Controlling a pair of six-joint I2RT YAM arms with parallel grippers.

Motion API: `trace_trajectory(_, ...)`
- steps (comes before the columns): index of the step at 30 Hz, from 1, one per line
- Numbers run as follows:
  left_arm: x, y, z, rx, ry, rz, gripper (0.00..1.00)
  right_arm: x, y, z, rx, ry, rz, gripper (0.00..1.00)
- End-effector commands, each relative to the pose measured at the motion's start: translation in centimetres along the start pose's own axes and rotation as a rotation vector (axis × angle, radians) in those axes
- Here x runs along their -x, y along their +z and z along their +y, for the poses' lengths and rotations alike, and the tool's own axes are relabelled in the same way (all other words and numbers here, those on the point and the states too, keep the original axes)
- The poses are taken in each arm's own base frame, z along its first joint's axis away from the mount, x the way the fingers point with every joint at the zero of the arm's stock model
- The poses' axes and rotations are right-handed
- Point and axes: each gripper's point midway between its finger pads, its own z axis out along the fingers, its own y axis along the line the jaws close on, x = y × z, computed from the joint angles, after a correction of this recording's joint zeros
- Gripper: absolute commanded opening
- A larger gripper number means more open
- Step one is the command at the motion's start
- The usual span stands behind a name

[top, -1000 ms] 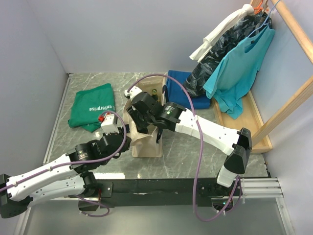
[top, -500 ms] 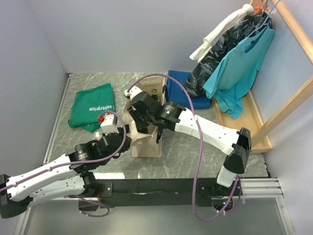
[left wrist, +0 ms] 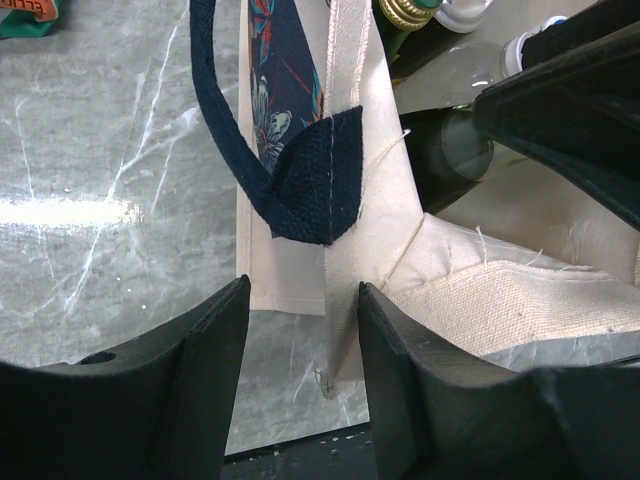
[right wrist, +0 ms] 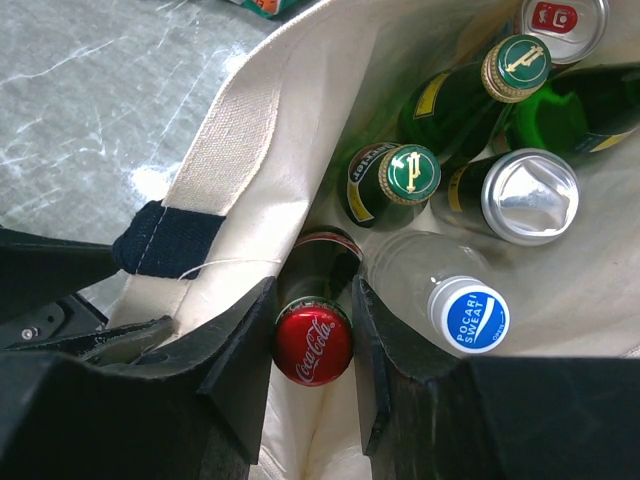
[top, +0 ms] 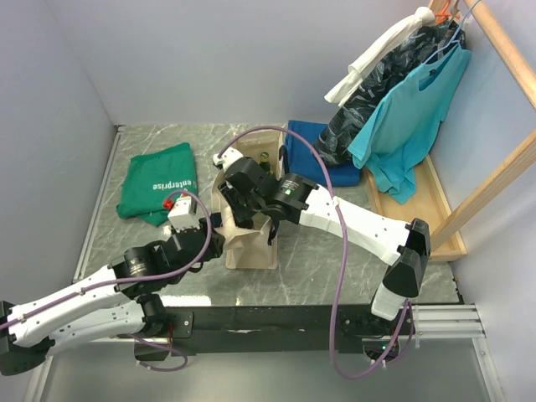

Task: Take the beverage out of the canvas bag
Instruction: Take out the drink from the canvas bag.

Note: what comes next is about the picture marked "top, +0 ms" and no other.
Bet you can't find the wooden clothes rack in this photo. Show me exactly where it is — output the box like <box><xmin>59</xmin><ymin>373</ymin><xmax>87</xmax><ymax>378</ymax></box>
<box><xmin>365</xmin><ymin>1</ymin><xmax>535</xmax><ymax>261</ymax></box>

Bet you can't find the orange clothes hanger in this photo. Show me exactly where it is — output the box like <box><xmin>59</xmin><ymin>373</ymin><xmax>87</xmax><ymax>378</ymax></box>
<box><xmin>428</xmin><ymin>0</ymin><xmax>459</xmax><ymax>24</ymax></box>

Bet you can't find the blue clothes hanger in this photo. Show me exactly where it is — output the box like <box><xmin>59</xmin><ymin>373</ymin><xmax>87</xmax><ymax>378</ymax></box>
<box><xmin>421</xmin><ymin>0</ymin><xmax>482</xmax><ymax>66</ymax></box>

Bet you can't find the green glass bottle far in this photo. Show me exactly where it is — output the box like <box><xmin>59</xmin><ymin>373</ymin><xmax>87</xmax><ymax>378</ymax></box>
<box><xmin>260</xmin><ymin>152</ymin><xmax>273</xmax><ymax>174</ymax></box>

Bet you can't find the green folded t-shirt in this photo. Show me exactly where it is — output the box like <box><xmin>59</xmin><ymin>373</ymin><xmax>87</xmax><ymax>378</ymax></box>
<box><xmin>116</xmin><ymin>142</ymin><xmax>198</xmax><ymax>227</ymax></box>

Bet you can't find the beige canvas tote bag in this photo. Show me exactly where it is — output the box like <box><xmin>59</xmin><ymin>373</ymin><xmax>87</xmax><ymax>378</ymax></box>
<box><xmin>211</xmin><ymin>130</ymin><xmax>284</xmax><ymax>270</ymax></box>

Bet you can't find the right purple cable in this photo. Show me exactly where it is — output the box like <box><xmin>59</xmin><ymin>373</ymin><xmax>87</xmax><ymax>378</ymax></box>
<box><xmin>217</xmin><ymin>125</ymin><xmax>415</xmax><ymax>380</ymax></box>

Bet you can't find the white hanging garment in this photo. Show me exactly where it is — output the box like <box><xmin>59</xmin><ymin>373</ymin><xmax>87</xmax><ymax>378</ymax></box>
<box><xmin>324</xmin><ymin>7</ymin><xmax>436</xmax><ymax>106</ymax></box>

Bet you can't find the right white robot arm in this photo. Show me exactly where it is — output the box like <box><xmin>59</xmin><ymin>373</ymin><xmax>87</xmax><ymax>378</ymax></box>
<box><xmin>213</xmin><ymin>148</ymin><xmax>430</xmax><ymax>333</ymax></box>

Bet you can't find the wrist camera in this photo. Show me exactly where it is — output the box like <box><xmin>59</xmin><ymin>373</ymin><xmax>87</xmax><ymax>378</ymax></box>
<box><xmin>163</xmin><ymin>195</ymin><xmax>198</xmax><ymax>232</ymax></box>
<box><xmin>213</xmin><ymin>147</ymin><xmax>244</xmax><ymax>171</ymax></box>

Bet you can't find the dark patterned hanging garment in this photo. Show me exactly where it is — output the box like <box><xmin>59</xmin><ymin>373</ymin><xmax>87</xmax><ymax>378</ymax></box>
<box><xmin>313</xmin><ymin>21</ymin><xmax>466</xmax><ymax>168</ymax></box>

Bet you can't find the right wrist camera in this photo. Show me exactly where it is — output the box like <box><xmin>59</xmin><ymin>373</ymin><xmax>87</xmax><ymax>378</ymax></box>
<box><xmin>213</xmin><ymin>147</ymin><xmax>244</xmax><ymax>171</ymax></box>

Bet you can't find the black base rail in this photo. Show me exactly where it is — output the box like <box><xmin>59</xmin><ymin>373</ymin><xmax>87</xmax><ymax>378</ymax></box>
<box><xmin>155</xmin><ymin>304</ymin><xmax>398</xmax><ymax>356</ymax></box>

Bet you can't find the turquoise hanging t-shirt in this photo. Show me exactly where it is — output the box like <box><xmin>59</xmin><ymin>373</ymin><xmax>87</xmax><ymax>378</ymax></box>
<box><xmin>348</xmin><ymin>44</ymin><xmax>472</xmax><ymax>204</ymax></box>

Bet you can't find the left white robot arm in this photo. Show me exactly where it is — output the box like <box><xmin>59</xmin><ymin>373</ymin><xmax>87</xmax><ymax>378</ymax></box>
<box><xmin>1</xmin><ymin>218</ymin><xmax>224</xmax><ymax>376</ymax></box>

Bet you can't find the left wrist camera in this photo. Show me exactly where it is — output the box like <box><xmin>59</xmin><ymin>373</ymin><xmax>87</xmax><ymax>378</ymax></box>
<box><xmin>163</xmin><ymin>195</ymin><xmax>198</xmax><ymax>232</ymax></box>

